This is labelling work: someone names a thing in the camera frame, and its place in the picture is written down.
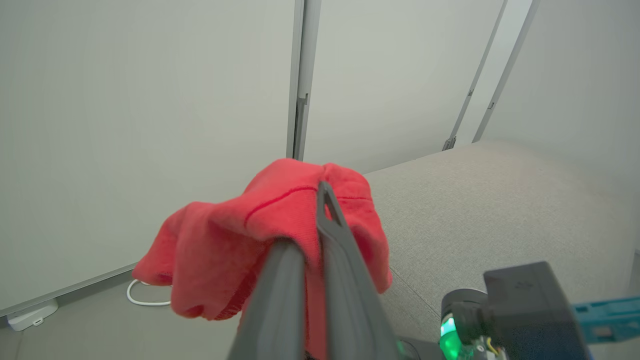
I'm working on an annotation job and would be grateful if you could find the black box module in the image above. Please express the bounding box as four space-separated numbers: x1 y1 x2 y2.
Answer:
439 261 592 360

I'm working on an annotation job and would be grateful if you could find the grey metal partition post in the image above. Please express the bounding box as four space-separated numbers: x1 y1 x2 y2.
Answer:
286 0 323 162
442 0 542 152

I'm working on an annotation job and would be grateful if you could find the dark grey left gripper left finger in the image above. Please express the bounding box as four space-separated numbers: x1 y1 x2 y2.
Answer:
227 238 306 360

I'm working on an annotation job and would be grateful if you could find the white floor cable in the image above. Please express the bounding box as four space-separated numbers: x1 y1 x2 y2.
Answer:
126 279 172 307

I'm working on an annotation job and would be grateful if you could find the red knit garment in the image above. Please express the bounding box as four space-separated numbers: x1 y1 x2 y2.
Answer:
131 158 394 360

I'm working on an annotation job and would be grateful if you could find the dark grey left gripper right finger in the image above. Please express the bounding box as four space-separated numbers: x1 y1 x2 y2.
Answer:
316 180 401 360

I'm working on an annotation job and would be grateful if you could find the grey fabric sofa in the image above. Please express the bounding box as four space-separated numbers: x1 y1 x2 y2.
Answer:
363 140 640 360

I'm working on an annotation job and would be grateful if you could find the teal plastic laundry basket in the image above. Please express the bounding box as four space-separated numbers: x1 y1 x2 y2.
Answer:
571 297 640 345

